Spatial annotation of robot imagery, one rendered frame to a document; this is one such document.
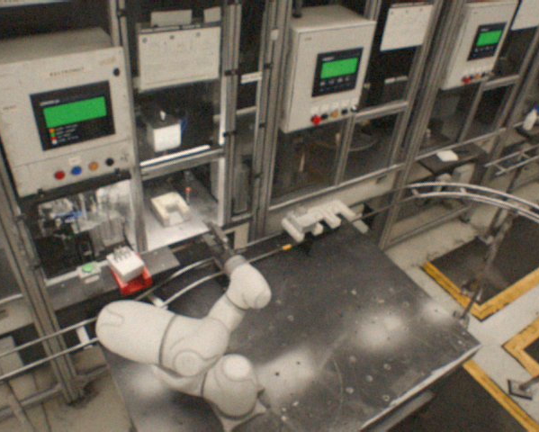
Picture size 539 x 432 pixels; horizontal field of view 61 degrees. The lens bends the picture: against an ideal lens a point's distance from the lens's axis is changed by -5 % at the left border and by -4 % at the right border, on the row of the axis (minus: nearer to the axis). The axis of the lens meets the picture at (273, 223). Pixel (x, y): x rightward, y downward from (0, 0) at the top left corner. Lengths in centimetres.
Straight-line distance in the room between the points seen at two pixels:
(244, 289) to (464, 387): 179
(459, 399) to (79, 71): 255
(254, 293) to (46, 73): 97
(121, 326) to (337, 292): 137
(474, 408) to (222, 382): 174
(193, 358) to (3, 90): 97
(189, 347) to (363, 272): 150
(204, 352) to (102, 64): 96
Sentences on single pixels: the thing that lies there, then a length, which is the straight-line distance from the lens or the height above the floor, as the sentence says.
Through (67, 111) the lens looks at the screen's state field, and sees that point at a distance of 164.
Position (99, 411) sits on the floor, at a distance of 277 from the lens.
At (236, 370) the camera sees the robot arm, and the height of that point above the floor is 95.
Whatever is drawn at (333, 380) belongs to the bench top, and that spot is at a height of 68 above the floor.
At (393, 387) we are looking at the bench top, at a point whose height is 68.
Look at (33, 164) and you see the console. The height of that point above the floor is 149.
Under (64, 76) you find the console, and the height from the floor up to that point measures 177.
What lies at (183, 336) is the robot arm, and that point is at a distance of 116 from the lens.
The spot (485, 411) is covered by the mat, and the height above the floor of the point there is 1.
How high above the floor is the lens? 241
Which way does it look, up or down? 41 degrees down
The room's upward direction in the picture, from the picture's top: 7 degrees clockwise
